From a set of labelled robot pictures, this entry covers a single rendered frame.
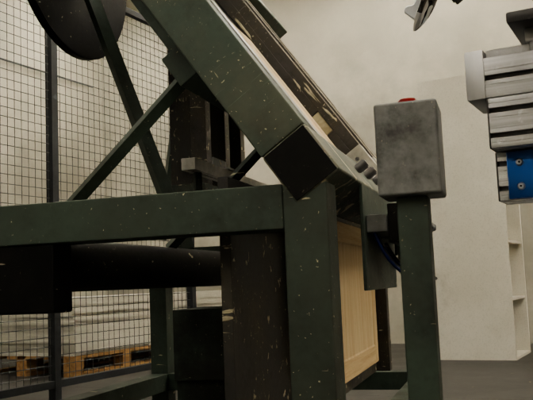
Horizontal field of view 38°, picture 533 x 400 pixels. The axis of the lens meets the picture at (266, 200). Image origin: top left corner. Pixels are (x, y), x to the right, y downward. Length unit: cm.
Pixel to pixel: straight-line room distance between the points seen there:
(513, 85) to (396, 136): 24
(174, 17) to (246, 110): 26
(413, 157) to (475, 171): 433
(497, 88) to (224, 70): 55
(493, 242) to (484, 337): 67
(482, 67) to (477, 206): 437
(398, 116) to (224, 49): 39
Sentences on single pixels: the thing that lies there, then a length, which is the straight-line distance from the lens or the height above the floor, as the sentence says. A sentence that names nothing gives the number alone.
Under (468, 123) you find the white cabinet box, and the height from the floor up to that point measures 169.
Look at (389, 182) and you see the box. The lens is 151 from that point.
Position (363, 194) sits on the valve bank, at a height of 79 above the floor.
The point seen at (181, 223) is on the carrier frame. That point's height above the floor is 72.
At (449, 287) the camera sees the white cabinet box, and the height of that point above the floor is 52.
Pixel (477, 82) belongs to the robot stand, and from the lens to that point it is 146.
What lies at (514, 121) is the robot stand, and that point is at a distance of 144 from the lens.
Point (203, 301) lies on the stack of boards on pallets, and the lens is 714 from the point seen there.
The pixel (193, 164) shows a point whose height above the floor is 100.
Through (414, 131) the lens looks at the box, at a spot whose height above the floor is 87.
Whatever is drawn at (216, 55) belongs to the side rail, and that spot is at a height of 107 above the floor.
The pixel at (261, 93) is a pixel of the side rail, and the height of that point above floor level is 98.
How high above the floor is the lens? 59
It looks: 6 degrees up
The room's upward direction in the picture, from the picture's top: 2 degrees counter-clockwise
